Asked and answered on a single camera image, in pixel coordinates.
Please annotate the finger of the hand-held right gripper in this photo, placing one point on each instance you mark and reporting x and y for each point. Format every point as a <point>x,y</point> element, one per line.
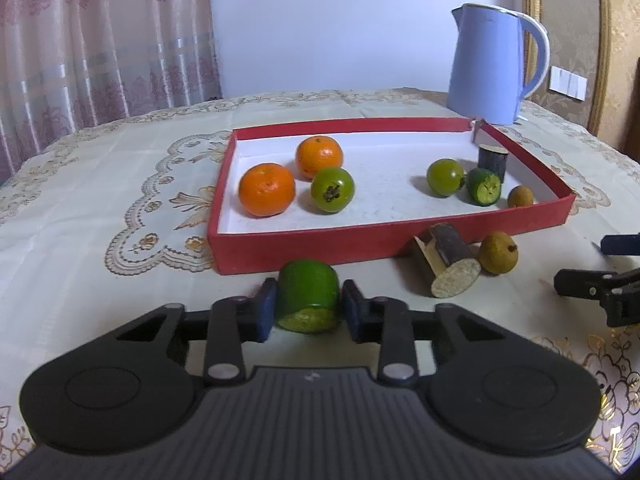
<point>582,282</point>
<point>620,245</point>

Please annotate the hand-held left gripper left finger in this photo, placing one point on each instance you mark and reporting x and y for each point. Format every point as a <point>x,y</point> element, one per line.
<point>265,310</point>

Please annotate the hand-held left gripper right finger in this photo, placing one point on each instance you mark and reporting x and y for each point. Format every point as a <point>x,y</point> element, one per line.
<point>352,310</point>

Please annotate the bright green cut fruit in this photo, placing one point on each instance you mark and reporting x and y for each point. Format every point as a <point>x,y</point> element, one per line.
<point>307,290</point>

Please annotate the red cardboard box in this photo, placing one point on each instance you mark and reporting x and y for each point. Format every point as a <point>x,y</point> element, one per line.
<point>300,250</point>

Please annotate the large orange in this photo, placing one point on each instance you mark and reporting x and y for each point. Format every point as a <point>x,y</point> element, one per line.
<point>266,190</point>

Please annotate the large yellow-brown longan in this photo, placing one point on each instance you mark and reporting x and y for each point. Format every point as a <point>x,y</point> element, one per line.
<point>497,253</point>

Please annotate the small brown longan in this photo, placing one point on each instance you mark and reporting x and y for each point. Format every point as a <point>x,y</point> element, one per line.
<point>520,197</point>

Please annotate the split sugarcane piece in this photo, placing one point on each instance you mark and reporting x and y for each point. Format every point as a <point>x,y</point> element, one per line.
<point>447,260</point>

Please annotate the green fruit with dark calyx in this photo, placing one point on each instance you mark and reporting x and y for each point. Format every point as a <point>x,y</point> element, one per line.
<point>332,190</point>

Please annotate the dark green cut fruit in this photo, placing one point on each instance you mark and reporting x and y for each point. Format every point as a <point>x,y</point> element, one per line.
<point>484,187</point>

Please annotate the short dark sugarcane piece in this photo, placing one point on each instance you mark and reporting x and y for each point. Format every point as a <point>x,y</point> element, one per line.
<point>492,162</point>

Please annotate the small orange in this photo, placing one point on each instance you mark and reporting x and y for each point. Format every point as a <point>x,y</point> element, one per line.
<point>319,156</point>

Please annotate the olive green round fruit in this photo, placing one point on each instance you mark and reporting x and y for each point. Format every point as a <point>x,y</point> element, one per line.
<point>444,177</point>

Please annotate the light blue electric kettle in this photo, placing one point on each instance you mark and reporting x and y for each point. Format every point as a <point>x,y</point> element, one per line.
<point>482,65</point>

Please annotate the pink patterned curtain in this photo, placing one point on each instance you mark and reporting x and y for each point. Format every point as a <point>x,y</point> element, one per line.
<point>100,45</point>

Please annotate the white wall switch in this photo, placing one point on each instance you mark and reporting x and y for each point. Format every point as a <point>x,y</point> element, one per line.
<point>567,82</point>

